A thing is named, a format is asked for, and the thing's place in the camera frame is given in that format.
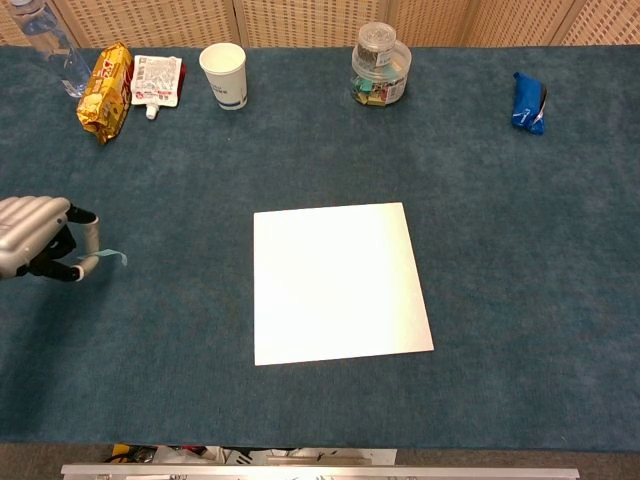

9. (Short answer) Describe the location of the blue plastic packet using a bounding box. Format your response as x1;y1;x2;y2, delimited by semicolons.
510;71;549;136

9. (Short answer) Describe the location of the white spouted drink pouch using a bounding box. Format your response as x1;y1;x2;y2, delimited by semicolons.
129;54;183;121

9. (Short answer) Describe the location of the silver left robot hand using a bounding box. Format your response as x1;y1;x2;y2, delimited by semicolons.
0;195;101;284

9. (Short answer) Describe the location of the white paper sheet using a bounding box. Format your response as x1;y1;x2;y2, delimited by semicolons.
252;201;435;367

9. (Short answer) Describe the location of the teal felt table cloth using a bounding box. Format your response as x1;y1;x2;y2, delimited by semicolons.
0;44;640;448

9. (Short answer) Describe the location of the aluminium profile rail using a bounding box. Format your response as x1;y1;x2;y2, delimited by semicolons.
60;462;581;480

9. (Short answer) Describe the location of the clear plastic water bottle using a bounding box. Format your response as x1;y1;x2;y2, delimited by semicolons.
8;0;93;99

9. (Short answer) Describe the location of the light blue paper strip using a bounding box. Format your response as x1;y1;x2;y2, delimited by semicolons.
77;248;129;267

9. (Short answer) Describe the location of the clear jar with candies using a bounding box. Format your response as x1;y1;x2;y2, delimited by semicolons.
350;39;413;107

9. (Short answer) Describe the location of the white paper cup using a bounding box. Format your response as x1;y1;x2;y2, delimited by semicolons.
198;42;249;111

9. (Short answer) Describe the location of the gold snack bag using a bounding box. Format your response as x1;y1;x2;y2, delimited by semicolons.
75;41;134;146

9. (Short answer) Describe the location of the woven rattan folding screen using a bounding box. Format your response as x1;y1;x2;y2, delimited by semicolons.
0;0;640;49

